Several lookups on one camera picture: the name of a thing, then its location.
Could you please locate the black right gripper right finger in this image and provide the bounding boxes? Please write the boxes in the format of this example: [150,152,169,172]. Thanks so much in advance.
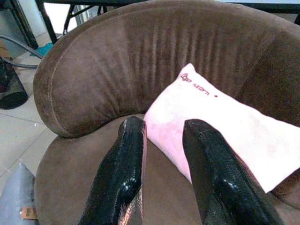
[182,119,285,225]

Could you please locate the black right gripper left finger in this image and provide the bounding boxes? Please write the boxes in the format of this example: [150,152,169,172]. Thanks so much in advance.
[78,116,147,225]

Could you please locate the grey pillow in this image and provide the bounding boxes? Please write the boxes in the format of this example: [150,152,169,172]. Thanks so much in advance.
[0,163,39,225]

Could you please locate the pink pillow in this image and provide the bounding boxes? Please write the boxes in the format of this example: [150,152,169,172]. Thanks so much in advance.
[143,62,300,194]

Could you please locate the brown round sofa chair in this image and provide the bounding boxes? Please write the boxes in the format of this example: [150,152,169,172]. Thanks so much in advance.
[32,0,300,225]

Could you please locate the black bin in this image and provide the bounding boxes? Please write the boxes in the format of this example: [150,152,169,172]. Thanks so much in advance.
[0,57,29,111]

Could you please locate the teal cloth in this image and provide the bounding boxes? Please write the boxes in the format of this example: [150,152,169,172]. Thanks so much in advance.
[36,41,56,57]

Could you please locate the grey hose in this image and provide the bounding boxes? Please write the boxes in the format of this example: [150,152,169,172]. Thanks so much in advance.
[0,34,44,69]

